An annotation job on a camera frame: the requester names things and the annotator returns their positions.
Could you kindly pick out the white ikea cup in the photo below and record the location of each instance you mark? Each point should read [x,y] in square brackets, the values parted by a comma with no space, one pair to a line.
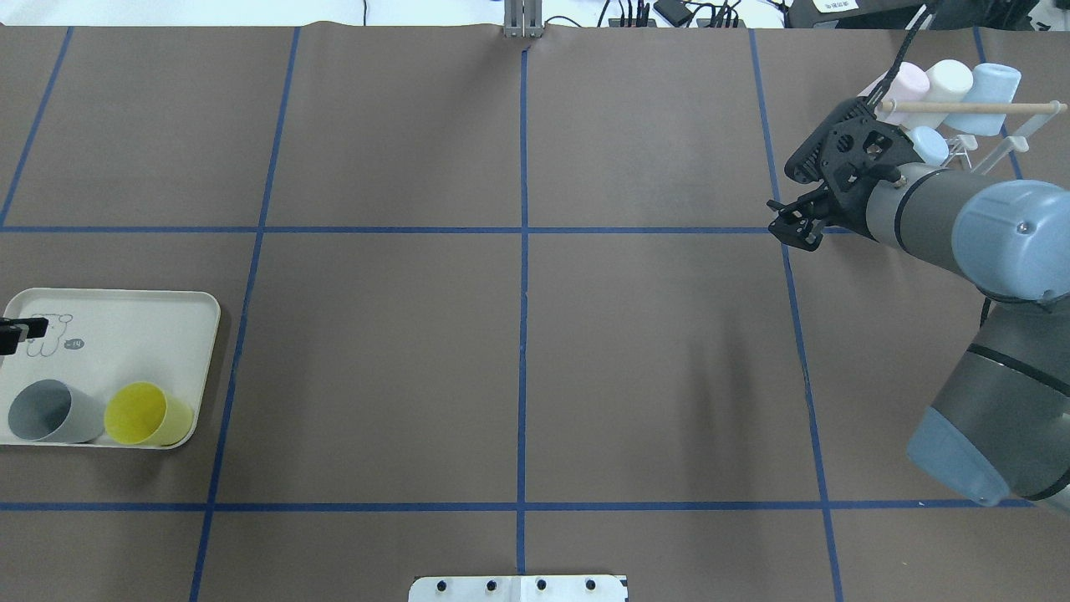
[949,80]

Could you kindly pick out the light blue plastic cup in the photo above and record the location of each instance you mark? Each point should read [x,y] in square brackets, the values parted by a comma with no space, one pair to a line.
[930,145]

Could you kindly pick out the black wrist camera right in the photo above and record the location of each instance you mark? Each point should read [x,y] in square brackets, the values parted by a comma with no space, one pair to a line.
[851,147]

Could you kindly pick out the pink plastic cup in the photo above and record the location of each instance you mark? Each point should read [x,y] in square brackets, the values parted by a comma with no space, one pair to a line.
[910,84]

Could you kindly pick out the aluminium frame post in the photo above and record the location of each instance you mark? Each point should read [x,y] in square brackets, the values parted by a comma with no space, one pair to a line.
[523,19]

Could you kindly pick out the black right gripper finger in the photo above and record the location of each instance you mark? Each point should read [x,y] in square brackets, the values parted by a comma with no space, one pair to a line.
[799,224]

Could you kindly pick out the white wire cup rack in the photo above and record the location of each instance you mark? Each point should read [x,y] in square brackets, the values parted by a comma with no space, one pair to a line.
[1016,124]

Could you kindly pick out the cream rabbit tray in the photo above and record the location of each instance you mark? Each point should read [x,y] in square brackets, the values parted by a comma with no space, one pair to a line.
[99,340]

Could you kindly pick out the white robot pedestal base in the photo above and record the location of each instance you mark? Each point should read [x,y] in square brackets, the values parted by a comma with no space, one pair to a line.
[547,587]

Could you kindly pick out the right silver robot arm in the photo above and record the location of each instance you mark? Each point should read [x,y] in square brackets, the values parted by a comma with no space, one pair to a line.
[997,429]

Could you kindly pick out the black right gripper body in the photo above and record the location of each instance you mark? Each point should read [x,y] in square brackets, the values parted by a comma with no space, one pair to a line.
[846,213]

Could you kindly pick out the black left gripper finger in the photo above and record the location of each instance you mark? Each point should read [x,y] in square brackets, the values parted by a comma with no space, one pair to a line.
[17,331]

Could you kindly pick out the yellow plastic cup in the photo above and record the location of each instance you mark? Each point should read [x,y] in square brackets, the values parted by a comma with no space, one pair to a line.
[143,414]

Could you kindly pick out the grey plastic cup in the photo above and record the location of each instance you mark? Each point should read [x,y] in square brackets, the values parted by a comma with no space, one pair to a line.
[49,411]

